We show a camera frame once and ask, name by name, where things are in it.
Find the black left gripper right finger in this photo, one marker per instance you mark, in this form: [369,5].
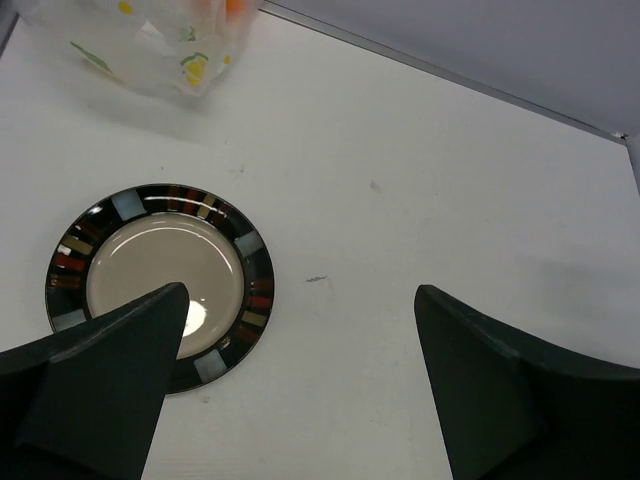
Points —
[513,406]

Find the orange fake fruit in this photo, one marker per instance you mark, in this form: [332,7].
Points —
[232,8]

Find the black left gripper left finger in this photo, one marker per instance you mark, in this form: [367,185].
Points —
[84,403]

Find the translucent printed plastic bag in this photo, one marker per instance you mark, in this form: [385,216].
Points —
[148,46]

